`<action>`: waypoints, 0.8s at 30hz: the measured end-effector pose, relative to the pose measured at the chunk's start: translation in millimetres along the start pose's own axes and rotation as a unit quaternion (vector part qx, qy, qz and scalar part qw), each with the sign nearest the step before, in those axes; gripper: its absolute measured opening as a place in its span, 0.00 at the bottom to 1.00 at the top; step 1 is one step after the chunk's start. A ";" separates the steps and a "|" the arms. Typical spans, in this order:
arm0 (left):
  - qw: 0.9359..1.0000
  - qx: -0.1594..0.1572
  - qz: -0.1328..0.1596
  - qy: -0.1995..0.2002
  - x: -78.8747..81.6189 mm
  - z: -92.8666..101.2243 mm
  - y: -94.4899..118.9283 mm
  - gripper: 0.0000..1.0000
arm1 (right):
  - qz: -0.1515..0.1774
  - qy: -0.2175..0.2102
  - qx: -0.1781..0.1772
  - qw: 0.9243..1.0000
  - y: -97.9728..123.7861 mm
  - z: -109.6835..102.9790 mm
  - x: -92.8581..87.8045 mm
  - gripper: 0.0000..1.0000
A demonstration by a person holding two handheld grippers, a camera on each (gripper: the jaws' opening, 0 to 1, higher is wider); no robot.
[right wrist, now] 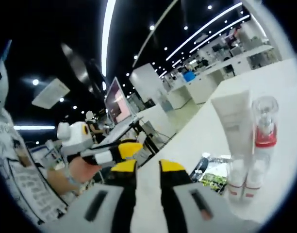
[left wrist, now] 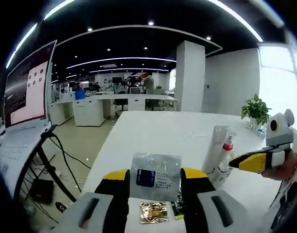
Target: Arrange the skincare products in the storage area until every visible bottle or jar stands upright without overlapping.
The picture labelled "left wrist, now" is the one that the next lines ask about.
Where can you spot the dark blue green skincare sachet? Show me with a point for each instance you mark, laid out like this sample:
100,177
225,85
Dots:
177,201

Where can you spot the white square pillar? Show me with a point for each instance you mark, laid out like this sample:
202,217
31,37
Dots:
189,77

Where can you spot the potted green plant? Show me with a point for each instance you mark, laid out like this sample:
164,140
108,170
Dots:
256,110

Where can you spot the white office desk row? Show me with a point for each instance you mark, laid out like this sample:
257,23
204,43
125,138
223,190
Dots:
90,111

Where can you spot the monitor with pink screen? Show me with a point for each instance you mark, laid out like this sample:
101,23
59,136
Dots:
32,92

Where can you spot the black office chair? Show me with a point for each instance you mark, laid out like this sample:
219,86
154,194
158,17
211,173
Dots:
121,102

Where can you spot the gold foil skincare sachet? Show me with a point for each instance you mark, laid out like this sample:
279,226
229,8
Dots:
153,211

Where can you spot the blue plastic bin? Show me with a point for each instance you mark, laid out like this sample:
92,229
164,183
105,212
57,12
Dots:
80,94

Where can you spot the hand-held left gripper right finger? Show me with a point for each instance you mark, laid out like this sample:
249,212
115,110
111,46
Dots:
197,191

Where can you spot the black box with red light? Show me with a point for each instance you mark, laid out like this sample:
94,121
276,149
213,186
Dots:
41,190

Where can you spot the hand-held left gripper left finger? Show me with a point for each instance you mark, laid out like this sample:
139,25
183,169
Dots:
114,191

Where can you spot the large white skincare tube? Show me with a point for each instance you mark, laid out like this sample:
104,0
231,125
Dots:
216,150

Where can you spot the person's right hand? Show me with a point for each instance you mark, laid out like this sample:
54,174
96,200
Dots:
286,173

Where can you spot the black laptop stand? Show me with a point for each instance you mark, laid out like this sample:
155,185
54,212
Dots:
57,178

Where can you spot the blue tissue pack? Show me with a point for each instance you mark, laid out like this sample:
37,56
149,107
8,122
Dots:
260,134

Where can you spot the black white shoe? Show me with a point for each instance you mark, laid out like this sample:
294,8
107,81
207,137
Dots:
61,206

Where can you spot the silver skincare sachet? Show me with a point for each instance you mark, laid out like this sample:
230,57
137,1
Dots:
154,177

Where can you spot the tall white bottle red band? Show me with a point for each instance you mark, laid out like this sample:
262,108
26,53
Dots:
228,147

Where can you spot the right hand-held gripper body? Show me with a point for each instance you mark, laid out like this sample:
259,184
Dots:
283,136

